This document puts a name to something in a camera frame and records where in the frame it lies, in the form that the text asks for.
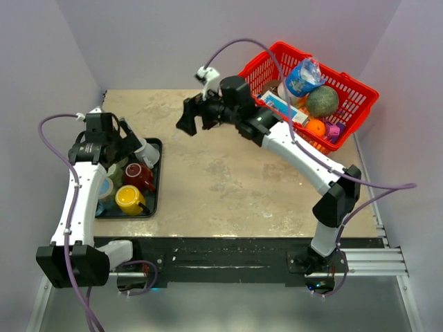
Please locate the blue white snack bag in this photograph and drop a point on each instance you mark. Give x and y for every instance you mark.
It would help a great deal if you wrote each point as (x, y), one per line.
(304, 78)

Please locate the pale blue mug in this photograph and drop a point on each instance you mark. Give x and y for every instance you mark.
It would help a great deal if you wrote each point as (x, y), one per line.
(147, 154)

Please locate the pale green mug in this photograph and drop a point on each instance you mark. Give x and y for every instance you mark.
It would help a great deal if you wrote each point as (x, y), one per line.
(115, 174)

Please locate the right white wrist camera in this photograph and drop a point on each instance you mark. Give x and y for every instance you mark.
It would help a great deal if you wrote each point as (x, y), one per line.
(210, 78)

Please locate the green melon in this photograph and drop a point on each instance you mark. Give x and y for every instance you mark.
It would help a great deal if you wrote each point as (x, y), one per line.
(321, 102)

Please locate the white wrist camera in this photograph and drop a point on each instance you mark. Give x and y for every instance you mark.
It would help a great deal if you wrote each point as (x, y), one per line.
(82, 116)
(210, 78)

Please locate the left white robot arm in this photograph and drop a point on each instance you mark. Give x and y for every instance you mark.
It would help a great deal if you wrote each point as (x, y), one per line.
(71, 258)

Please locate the black plastic tray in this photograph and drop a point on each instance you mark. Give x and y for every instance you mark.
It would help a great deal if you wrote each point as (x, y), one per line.
(150, 197)

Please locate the red plastic basket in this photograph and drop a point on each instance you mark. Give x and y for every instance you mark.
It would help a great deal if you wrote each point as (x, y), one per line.
(355, 98)

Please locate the yellow mug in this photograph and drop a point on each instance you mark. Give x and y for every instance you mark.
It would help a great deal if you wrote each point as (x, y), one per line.
(130, 200)

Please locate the orange fruit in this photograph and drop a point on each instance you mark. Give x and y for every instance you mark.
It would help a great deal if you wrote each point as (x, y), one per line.
(317, 127)

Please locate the blue white box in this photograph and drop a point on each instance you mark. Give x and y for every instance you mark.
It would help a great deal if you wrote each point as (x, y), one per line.
(272, 100)

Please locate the purple toy block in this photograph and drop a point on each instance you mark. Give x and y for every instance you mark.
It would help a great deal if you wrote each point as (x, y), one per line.
(333, 131)

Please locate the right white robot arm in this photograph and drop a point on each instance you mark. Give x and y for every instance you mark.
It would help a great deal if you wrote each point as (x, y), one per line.
(331, 180)

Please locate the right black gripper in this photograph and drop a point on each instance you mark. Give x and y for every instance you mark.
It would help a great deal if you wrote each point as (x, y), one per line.
(196, 106)

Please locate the teal rimmed mug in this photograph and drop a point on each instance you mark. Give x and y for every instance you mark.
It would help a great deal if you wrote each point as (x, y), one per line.
(106, 196)

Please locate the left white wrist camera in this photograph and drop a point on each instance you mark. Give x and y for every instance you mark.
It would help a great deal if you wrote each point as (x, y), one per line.
(82, 116)

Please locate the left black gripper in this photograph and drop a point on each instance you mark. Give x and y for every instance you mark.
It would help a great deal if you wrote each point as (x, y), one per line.
(129, 143)

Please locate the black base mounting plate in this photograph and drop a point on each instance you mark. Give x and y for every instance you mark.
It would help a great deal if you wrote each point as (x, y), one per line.
(215, 260)

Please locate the brown floral mug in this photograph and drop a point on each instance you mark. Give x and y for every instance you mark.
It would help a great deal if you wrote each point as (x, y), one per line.
(140, 176)

